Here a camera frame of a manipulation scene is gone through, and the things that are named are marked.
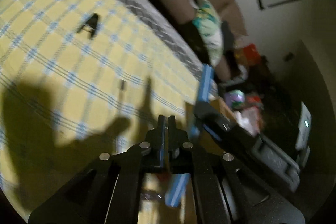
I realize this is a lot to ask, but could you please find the black binder clip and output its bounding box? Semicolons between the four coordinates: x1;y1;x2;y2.
76;13;100;40

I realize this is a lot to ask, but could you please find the brown cardboard box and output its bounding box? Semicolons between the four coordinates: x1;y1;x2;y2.
185;97;236;156

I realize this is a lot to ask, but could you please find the purple round container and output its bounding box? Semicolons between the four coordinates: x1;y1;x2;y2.
224;90;245;109

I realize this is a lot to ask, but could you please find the yellow checked cloth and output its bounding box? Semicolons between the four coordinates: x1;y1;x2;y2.
1;0;200;221

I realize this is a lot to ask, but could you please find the floral green white pillow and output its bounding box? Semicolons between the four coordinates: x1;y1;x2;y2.
189;0;224;67

